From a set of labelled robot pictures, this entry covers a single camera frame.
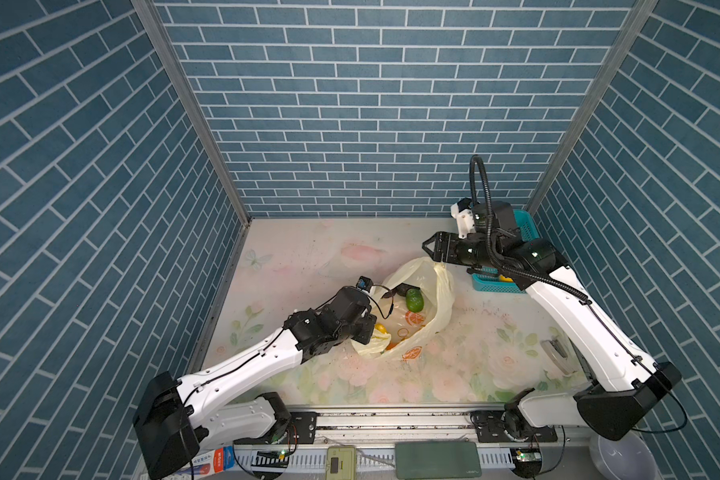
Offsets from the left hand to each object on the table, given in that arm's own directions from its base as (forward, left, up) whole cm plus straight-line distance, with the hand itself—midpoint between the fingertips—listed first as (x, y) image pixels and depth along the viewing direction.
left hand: (374, 320), depth 77 cm
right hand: (+11, -13, +18) cm, 25 cm away
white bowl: (-30, -60, -14) cm, 68 cm away
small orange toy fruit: (+2, -2, -10) cm, 10 cm away
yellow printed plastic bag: (+4, -11, -15) cm, 19 cm away
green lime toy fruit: (+11, -13, -9) cm, 19 cm away
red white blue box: (-28, +37, -13) cm, 48 cm away
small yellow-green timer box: (-29, +8, -13) cm, 33 cm away
